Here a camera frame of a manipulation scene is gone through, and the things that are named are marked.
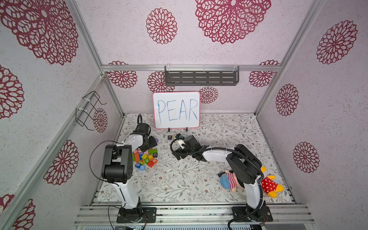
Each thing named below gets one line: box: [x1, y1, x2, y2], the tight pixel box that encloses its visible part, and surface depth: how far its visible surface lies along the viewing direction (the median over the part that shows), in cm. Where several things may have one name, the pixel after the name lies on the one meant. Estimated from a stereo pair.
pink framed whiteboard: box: [152, 91, 201, 130], surface depth 108 cm
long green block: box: [148, 149, 158, 155], surface depth 99 cm
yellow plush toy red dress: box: [260, 165, 285, 199], surface depth 80 cm
